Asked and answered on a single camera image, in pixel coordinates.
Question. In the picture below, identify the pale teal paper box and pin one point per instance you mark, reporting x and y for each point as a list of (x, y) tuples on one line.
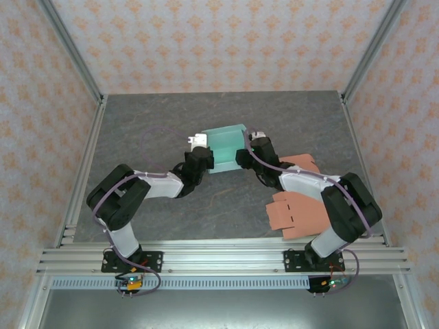
[(224, 150)]

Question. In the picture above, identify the salmon pink paper box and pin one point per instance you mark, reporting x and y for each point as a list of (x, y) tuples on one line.
[(295, 212)]

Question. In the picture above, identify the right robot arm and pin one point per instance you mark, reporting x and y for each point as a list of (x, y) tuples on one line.
[(302, 181)]

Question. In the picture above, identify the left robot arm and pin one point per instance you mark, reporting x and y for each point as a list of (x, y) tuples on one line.
[(164, 186)]

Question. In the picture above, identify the narrow aluminium table edge beam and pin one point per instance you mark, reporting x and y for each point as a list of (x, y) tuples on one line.
[(223, 244)]

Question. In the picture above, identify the grey metal shelf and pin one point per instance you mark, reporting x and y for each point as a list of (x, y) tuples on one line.
[(219, 308)]

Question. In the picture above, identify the aluminium right side rail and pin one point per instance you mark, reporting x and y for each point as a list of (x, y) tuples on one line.
[(356, 144)]

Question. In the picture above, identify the aluminium rail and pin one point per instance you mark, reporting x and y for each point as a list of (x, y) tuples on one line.
[(88, 161), (356, 144)]

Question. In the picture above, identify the wide aluminium frame beam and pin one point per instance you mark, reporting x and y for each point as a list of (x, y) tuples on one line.
[(223, 260)]

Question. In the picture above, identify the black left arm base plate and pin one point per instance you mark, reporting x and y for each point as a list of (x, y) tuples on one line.
[(154, 262)]

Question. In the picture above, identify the aluminium left side rail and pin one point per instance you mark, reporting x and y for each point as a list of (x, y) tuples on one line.
[(88, 161)]

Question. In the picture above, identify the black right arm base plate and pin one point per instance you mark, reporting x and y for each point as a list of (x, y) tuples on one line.
[(291, 262)]

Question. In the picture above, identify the aluminium right corner post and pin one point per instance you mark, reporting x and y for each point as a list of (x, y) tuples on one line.
[(374, 48)]

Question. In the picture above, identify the aluminium corner post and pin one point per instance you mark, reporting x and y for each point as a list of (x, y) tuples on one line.
[(374, 48), (71, 48)]

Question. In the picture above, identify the aluminium left corner post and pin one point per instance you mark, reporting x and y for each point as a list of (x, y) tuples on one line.
[(71, 48)]

